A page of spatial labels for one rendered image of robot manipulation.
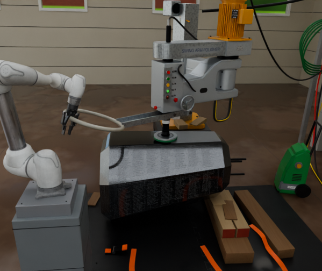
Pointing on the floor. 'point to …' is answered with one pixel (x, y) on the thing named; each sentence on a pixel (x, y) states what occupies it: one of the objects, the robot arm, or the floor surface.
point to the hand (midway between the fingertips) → (66, 130)
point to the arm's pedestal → (56, 240)
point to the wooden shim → (94, 199)
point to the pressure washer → (296, 168)
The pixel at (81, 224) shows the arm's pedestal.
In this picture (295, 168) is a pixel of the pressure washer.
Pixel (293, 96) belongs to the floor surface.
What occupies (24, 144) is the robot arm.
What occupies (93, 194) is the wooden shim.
